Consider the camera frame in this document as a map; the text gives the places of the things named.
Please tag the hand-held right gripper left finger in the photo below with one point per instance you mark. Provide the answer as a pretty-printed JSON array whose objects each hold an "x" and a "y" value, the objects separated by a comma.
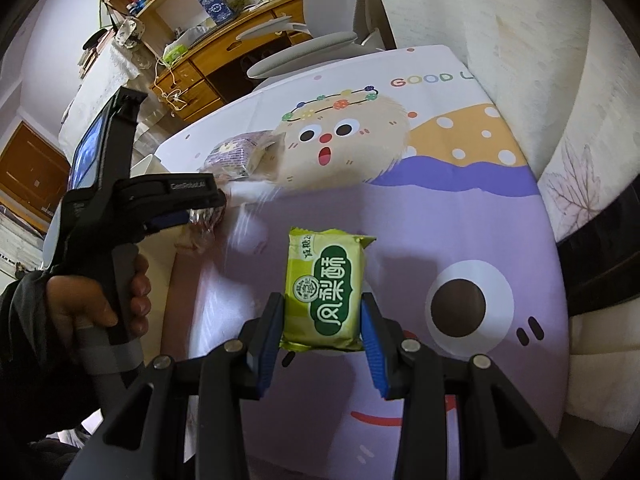
[{"x": 267, "y": 350}]

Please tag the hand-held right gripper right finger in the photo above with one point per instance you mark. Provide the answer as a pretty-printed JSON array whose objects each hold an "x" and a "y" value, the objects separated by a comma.
[{"x": 375, "y": 355}]

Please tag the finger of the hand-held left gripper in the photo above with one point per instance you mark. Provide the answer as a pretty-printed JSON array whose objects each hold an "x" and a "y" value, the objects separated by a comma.
[{"x": 170, "y": 221}]

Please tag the clear pale cracker packet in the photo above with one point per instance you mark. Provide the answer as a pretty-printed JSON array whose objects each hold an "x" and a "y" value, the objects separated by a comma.
[{"x": 207, "y": 232}]

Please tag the green pastry packet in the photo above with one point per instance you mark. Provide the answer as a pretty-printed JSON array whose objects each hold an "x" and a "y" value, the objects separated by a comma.
[{"x": 325, "y": 290}]

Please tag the purple bread clear packet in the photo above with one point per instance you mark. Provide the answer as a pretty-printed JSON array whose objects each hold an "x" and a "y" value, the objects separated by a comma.
[{"x": 240, "y": 152}]

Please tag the person's left hand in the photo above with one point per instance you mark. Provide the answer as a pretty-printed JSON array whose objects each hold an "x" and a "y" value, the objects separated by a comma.
[{"x": 85, "y": 300}]

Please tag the wooden door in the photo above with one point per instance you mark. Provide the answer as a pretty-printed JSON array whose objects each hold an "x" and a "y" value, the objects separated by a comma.
[{"x": 30, "y": 175}]

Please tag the white lace cloth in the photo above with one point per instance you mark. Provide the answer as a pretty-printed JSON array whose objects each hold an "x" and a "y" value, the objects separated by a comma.
[{"x": 100, "y": 110}]

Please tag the stack of books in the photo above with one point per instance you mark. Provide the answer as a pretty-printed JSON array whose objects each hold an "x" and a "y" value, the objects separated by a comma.
[{"x": 95, "y": 52}]

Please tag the green tissue pack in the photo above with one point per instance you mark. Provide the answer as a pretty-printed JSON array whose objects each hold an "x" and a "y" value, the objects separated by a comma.
[{"x": 175, "y": 53}]

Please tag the wooden desk with drawers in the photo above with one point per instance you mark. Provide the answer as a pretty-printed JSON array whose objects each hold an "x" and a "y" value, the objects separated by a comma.
[{"x": 215, "y": 60}]

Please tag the floral cloth bag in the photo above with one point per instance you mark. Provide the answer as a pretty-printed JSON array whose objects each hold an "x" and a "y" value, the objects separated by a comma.
[{"x": 127, "y": 32}]

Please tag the white plastic bag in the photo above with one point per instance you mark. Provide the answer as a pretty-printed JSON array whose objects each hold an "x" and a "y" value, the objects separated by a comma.
[{"x": 192, "y": 37}]

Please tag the blue gift bag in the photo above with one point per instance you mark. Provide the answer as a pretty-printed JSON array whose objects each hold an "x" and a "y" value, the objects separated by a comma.
[{"x": 215, "y": 6}]

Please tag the grey office chair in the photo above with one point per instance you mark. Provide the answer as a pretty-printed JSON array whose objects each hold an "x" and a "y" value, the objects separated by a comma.
[{"x": 320, "y": 45}]

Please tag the white floral curtain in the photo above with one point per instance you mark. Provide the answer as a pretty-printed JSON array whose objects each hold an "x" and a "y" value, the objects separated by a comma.
[{"x": 500, "y": 60}]

